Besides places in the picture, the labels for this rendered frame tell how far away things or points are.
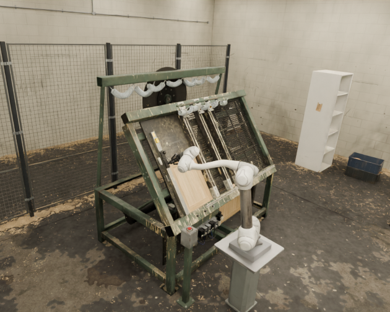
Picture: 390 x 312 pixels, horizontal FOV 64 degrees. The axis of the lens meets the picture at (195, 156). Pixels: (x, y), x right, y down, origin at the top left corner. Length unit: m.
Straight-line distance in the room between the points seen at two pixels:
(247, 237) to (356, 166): 4.69
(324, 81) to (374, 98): 1.56
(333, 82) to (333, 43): 1.73
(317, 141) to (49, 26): 6.04
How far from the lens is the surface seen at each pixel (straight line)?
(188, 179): 3.47
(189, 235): 3.01
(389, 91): 7.89
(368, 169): 7.19
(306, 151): 7.17
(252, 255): 3.05
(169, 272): 3.53
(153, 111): 3.38
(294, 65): 8.67
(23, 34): 7.36
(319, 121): 6.92
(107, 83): 3.45
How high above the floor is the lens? 2.72
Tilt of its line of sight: 22 degrees down
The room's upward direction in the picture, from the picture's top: 3 degrees clockwise
